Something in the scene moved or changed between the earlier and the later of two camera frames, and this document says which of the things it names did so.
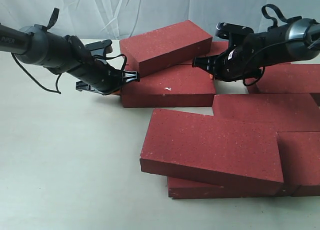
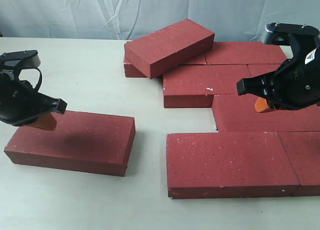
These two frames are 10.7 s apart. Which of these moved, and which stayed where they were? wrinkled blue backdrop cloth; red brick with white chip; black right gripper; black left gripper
Moved: black right gripper; red brick with white chip; black left gripper
Stayed: wrinkled blue backdrop cloth
